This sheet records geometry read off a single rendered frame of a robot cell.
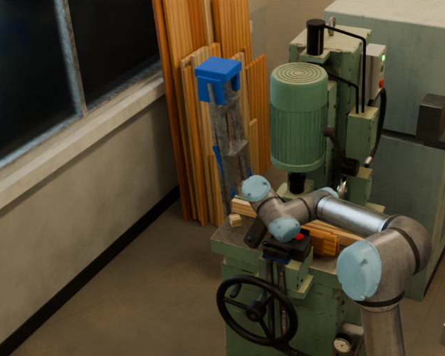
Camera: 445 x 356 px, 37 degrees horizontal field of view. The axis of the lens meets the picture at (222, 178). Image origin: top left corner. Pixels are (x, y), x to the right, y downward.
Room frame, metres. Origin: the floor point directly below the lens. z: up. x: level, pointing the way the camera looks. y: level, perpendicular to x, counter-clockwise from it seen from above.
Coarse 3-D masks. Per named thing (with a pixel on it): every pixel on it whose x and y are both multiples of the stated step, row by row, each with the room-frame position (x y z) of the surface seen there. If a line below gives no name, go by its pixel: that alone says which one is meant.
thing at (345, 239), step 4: (312, 224) 1.83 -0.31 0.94; (324, 228) 1.80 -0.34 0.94; (328, 228) 1.80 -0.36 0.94; (336, 232) 1.77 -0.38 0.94; (340, 232) 1.77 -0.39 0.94; (344, 232) 1.77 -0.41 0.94; (340, 236) 1.76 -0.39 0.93; (344, 236) 1.75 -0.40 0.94; (348, 236) 1.75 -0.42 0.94; (352, 236) 1.75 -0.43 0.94; (356, 236) 1.75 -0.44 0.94; (340, 240) 1.76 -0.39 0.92; (344, 240) 1.75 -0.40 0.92; (348, 240) 1.75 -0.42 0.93; (352, 240) 1.74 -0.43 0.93; (356, 240) 1.73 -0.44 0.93; (344, 244) 1.75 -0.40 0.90; (348, 244) 1.75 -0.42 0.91
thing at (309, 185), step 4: (308, 180) 1.91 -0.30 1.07; (312, 180) 1.91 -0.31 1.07; (304, 184) 1.89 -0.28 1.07; (308, 184) 1.88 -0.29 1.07; (312, 184) 1.89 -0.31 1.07; (288, 188) 1.87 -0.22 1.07; (304, 188) 1.86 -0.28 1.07; (308, 188) 1.86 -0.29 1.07; (312, 188) 1.89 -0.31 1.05; (288, 192) 1.84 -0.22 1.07; (304, 192) 1.84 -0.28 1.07; (308, 192) 1.85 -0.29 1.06; (284, 196) 1.82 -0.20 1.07; (288, 196) 1.82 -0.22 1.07; (292, 196) 1.82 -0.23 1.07; (296, 196) 1.82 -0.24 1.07; (288, 200) 1.81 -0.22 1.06
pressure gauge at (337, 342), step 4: (336, 336) 1.55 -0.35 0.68; (340, 336) 1.54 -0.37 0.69; (344, 336) 1.53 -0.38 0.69; (348, 336) 1.54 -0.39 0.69; (336, 340) 1.53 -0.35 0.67; (340, 340) 1.53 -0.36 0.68; (344, 340) 1.52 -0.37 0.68; (348, 340) 1.52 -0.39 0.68; (352, 340) 1.53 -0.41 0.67; (336, 344) 1.53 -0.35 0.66; (340, 344) 1.53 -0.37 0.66; (344, 344) 1.52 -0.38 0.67; (348, 344) 1.51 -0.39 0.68; (336, 348) 1.53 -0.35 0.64; (340, 348) 1.53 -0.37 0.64; (344, 348) 1.52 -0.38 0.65; (348, 348) 1.51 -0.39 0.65
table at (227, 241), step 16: (224, 224) 1.91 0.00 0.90; (224, 240) 1.81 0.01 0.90; (240, 240) 1.81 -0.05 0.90; (240, 256) 1.77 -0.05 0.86; (256, 256) 1.74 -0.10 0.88; (320, 256) 1.70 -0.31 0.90; (336, 256) 1.70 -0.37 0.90; (320, 272) 1.63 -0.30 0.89; (336, 272) 1.62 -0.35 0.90; (288, 288) 1.59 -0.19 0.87; (304, 288) 1.58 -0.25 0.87; (336, 288) 1.60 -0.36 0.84
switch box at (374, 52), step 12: (372, 48) 2.07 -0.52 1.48; (384, 48) 2.07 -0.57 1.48; (360, 60) 2.03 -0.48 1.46; (372, 60) 2.01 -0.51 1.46; (384, 60) 2.08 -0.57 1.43; (360, 72) 2.03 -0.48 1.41; (372, 72) 2.01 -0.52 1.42; (360, 84) 2.03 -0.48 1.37; (372, 84) 2.01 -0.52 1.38; (360, 96) 2.03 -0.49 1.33; (372, 96) 2.01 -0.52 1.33
